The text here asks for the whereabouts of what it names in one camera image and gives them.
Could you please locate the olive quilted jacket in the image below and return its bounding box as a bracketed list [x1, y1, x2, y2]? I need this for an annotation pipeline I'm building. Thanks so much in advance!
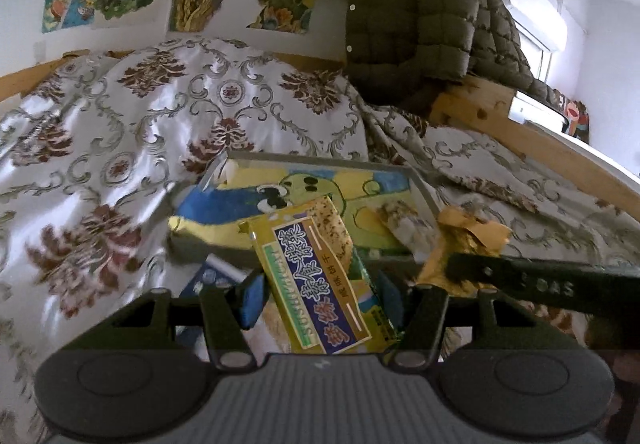
[345, 0, 560, 112]

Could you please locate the yellow green biscuit packet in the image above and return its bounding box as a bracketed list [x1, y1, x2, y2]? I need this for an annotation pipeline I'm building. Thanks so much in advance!
[240, 196, 398, 355]

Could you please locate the yellow chip packet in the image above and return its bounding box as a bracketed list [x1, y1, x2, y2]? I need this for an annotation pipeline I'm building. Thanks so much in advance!
[416, 207, 512, 297]

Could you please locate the floral satin bedspread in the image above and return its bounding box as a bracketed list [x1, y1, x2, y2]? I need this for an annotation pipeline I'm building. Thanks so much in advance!
[1, 39, 639, 443]

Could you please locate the wooden bed frame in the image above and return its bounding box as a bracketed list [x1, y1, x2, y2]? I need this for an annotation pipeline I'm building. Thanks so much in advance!
[1, 49, 639, 222]

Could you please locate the grey tray with frog picture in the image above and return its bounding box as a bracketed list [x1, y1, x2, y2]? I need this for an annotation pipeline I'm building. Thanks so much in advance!
[168, 150, 438, 266]

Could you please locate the clear rice cracker packet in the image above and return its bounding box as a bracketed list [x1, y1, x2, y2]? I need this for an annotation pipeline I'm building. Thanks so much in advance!
[243, 300, 292, 365]

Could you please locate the navy blue stick sachet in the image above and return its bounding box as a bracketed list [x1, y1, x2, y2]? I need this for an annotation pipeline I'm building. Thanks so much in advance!
[177, 253, 250, 349]

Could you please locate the clear nut bar packet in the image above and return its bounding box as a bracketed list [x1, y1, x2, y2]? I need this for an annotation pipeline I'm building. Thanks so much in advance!
[376, 200, 437, 262]

